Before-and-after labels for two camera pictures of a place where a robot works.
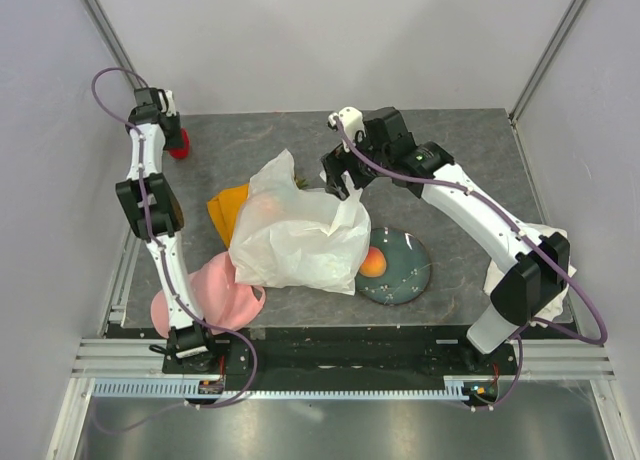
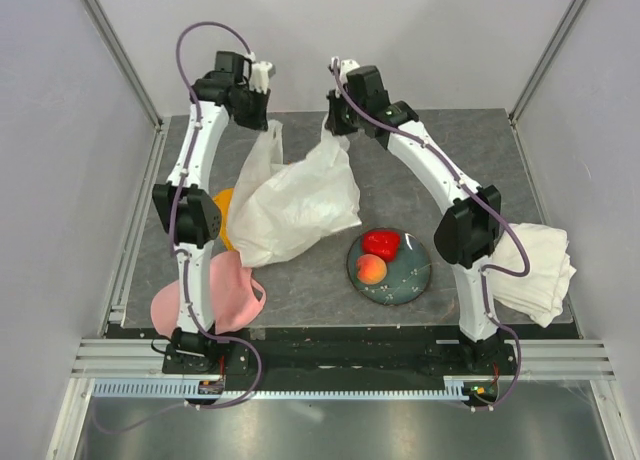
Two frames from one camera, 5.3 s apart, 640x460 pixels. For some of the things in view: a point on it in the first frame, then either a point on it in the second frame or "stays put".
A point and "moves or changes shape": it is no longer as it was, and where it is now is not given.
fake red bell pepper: (184, 151) moves or changes shape
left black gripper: (177, 142) → (260, 121)
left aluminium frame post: (89, 0) stays put
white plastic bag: (295, 238) moves or changes shape
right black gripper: (336, 163) → (333, 123)
